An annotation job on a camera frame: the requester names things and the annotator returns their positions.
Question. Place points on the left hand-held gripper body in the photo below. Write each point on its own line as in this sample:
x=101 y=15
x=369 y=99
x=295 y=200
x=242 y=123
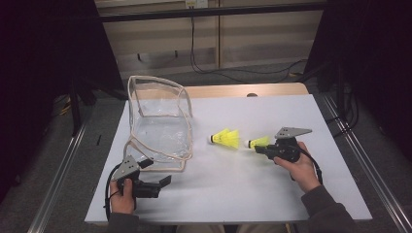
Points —
x=129 y=168

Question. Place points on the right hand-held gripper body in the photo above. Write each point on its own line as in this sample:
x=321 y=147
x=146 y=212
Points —
x=286 y=149

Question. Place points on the clear plastic bag beige trim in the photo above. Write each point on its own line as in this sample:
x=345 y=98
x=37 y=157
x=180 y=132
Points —
x=162 y=129

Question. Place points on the person's right hand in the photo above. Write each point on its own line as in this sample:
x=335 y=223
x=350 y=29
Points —
x=301 y=173

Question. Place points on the person's left hand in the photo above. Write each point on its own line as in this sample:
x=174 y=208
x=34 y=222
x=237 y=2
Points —
x=123 y=202

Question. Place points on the small black stick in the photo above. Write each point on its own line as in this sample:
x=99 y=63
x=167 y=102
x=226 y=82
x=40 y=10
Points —
x=98 y=139

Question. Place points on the white table mat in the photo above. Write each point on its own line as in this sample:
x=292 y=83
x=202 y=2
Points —
x=226 y=194

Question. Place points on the black stand leg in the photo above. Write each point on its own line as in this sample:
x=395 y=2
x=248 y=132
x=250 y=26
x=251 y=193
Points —
x=76 y=113

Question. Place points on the black curtain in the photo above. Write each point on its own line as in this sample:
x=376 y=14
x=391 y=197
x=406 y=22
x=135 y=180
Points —
x=382 y=48
x=32 y=64

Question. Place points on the black horizontal bar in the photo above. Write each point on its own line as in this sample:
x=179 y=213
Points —
x=226 y=12

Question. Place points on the metal floor rail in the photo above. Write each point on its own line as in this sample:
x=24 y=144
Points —
x=365 y=161
x=58 y=181

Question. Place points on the white wall socket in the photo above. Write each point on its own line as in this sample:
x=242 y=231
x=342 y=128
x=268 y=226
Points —
x=196 y=3

